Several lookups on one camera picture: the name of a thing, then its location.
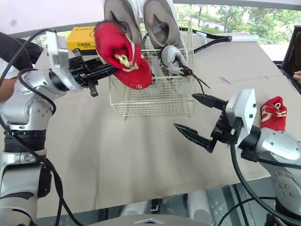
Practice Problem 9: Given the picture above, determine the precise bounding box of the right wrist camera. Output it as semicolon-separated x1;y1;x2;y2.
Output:
225;88;257;147

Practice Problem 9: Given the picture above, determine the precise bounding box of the small red shoe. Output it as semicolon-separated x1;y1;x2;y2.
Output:
259;96;288;132
93;20;154;90

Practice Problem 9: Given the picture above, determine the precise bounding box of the person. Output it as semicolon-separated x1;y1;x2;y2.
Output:
0;31;46;102

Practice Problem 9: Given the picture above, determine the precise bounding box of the small grey shoe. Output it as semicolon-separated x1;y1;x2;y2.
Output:
160;45;211;95

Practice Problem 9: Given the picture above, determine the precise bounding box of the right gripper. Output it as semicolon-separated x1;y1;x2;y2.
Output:
173;93;243;154

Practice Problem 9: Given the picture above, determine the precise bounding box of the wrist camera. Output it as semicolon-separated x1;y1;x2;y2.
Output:
225;88;257;147
45;30;75;82

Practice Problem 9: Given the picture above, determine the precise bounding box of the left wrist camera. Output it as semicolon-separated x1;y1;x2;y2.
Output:
45;30;75;82

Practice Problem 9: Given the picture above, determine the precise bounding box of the robot body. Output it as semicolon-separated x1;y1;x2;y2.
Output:
94;190;218;226

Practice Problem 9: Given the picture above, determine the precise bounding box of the large grey shoe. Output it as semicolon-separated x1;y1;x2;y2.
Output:
103;0;146;52
143;0;184;49

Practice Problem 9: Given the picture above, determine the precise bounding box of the yellow cardboard box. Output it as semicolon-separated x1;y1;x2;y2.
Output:
66;26;100;57

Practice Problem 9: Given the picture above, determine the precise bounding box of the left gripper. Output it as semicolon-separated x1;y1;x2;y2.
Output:
68;48;119;98

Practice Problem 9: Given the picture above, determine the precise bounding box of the white wire basket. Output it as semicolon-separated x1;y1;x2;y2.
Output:
109;19;198;121

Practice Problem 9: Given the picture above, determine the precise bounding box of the black badminton racket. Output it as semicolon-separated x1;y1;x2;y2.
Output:
141;30;260;54

